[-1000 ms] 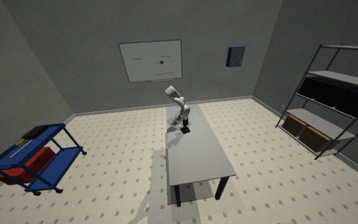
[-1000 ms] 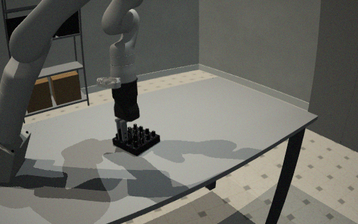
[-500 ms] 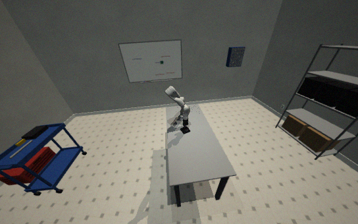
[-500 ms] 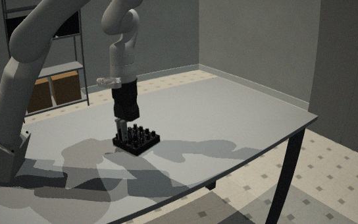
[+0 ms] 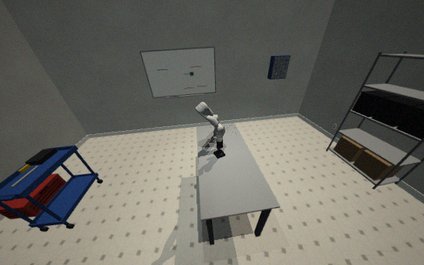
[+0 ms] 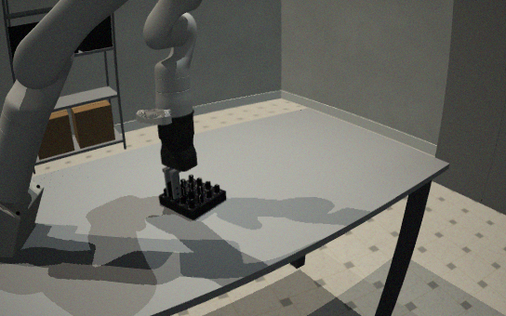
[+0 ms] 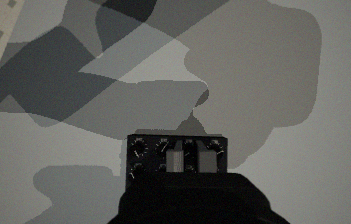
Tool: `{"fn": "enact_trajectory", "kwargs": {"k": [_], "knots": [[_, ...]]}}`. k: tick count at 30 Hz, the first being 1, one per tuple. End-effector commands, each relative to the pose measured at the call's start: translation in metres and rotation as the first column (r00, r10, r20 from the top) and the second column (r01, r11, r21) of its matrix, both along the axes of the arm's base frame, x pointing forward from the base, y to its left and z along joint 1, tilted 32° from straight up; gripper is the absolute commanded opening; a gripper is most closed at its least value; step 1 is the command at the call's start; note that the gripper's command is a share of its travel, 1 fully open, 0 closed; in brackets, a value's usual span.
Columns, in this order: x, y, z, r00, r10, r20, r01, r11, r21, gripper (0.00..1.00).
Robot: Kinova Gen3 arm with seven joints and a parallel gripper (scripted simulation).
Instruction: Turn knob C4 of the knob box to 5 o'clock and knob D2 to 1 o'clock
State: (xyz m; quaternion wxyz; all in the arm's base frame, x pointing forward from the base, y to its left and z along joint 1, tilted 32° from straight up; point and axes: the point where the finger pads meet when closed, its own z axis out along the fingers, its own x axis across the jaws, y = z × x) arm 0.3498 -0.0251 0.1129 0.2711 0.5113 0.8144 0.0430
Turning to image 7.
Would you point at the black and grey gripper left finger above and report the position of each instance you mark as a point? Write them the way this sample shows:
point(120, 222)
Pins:
point(174, 158)

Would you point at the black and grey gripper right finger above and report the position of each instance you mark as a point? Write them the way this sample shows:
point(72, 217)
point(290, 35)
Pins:
point(204, 160)

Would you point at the black knob box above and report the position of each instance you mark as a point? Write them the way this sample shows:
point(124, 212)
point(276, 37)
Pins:
point(150, 152)

